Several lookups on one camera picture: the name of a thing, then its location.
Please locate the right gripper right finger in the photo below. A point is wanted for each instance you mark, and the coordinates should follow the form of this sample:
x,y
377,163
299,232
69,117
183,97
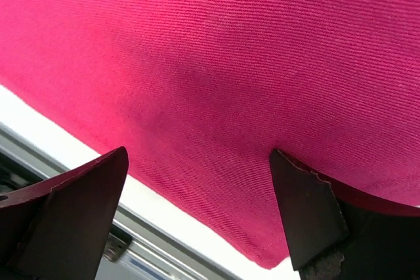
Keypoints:
x,y
335,231

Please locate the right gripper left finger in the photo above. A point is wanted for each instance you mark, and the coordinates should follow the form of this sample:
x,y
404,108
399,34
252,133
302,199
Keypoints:
x,y
58,228

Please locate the pink trousers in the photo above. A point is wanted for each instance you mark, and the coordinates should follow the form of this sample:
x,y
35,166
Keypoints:
x,y
200,92

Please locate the aluminium rail frame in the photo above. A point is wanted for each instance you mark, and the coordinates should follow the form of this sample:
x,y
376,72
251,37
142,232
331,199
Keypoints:
x,y
134,248

